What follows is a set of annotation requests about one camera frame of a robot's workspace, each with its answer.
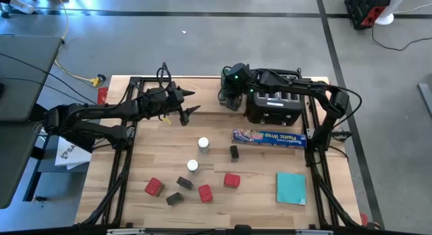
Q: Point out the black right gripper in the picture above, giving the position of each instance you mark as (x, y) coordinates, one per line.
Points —
(240, 76)

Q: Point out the silver bracket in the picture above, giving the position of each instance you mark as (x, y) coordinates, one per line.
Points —
(314, 232)
(125, 231)

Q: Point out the black metal table frame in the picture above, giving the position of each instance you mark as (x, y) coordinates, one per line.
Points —
(134, 80)

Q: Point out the white floor stand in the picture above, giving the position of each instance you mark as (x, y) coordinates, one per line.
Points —
(384, 19)

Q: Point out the red lid smoked paprika tin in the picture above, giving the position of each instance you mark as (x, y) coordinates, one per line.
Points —
(231, 180)
(205, 193)
(154, 187)

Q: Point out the white lid bagel seasoning jar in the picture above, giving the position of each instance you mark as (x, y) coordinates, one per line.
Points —
(203, 144)
(192, 164)

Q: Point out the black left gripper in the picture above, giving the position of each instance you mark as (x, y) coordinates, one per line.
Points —
(162, 103)

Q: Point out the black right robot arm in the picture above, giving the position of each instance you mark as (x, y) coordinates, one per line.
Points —
(303, 86)

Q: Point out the blue plastic wrap box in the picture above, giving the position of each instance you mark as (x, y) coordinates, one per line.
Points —
(276, 137)

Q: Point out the person's foot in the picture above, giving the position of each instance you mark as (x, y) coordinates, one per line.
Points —
(22, 5)

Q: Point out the dark black pepper spice tin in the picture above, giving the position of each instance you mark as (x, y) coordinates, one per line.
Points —
(185, 182)
(234, 152)
(175, 198)

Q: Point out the teal square cloth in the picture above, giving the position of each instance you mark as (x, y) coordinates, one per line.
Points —
(291, 187)

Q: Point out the grey desk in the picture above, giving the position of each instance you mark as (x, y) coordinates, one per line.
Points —
(23, 100)
(17, 160)

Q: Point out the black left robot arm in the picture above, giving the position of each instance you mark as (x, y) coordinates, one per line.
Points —
(87, 110)

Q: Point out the white printed paper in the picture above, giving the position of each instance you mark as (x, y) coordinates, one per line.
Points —
(72, 157)

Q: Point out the black four slot toaster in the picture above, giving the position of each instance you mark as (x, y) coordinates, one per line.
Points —
(275, 115)

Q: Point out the red and black crate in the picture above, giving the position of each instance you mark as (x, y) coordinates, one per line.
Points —
(357, 8)

